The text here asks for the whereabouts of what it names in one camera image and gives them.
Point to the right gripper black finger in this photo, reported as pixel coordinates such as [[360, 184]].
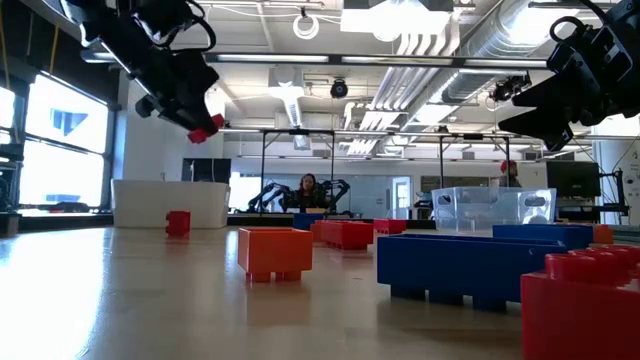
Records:
[[565, 95], [550, 127]]

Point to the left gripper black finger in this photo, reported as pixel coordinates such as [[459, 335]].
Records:
[[216, 107], [197, 124]]

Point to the red toy block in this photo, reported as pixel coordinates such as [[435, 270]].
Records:
[[178, 223], [198, 136], [580, 315], [391, 226], [347, 235]]

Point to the long blue toy block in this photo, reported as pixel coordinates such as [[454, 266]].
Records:
[[450, 267]]

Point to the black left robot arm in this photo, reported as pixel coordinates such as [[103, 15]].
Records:
[[115, 20]]

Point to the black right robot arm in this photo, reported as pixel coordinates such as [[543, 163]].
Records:
[[631, 10]]

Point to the black background robot arm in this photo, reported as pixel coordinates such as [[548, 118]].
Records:
[[337, 192], [267, 195]]

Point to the black ceiling spotlight cluster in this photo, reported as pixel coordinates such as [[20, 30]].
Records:
[[510, 88]]

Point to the black computer monitor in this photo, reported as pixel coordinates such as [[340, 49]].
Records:
[[572, 178]]

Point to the person's red cap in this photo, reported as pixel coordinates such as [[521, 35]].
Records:
[[509, 165]]

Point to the person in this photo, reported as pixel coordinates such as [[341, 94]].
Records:
[[307, 195], [510, 180]]

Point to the overhead light bar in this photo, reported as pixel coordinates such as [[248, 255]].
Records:
[[272, 58]]

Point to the white plastic bin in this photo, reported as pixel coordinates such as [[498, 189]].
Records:
[[170, 205]]

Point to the clear plastic bin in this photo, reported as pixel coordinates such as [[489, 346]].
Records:
[[480, 210]]

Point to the large bright window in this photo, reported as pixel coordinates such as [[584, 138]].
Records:
[[65, 150]]

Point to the white door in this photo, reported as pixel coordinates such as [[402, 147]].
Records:
[[402, 197]]

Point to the narrow bright window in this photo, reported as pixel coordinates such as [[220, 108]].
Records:
[[6, 107]]

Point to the white ceiling light fixture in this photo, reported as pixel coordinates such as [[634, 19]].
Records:
[[395, 20]]

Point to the black equipment by window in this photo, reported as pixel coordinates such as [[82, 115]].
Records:
[[9, 200]]

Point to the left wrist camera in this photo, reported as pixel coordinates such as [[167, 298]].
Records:
[[146, 106]]

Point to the white ceiling duct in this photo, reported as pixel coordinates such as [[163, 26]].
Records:
[[292, 107]]

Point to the silver ventilation duct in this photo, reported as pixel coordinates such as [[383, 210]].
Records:
[[480, 50]]

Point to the round black ceiling camera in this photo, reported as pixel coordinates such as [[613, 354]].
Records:
[[339, 89]]

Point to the black table edge rail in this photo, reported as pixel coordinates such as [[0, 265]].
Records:
[[65, 221]]

